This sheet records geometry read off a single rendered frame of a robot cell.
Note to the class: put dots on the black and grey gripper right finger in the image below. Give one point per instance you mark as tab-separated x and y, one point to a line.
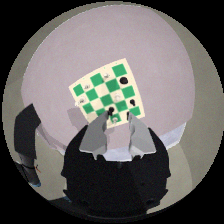
146	143

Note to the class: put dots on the black chess piece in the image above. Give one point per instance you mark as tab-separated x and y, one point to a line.
123	80
132	101
111	109

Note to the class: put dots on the green and cream chessboard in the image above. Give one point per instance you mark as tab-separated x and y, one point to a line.
100	95

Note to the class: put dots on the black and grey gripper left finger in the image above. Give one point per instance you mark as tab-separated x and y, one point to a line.
88	142

